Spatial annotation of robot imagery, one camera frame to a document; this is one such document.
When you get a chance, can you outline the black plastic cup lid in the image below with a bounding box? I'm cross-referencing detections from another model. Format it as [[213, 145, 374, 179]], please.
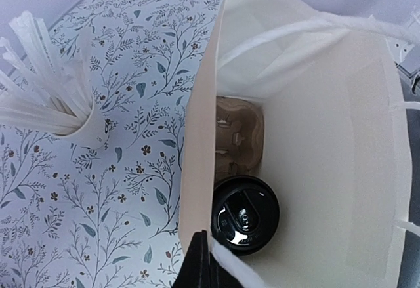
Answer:
[[211, 175, 281, 256]]

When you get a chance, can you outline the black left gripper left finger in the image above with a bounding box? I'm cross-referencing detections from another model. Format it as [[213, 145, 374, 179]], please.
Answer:
[[172, 230, 210, 288]]

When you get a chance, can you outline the brown paper bag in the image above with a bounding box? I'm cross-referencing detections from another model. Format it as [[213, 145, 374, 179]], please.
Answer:
[[179, 0, 419, 287]]

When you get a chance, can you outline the paper-wrapped straws bundle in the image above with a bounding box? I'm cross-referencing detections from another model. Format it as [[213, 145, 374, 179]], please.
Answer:
[[1, 11, 93, 136]]

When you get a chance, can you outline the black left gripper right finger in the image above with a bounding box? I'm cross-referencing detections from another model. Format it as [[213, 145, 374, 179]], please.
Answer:
[[209, 253, 243, 288]]

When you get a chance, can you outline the brown cardboard cup carrier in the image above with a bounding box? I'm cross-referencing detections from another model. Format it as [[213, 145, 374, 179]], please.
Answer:
[[215, 96, 264, 180]]

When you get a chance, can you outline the white paper straw cup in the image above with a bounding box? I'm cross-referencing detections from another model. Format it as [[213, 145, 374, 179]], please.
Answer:
[[52, 102, 109, 149]]

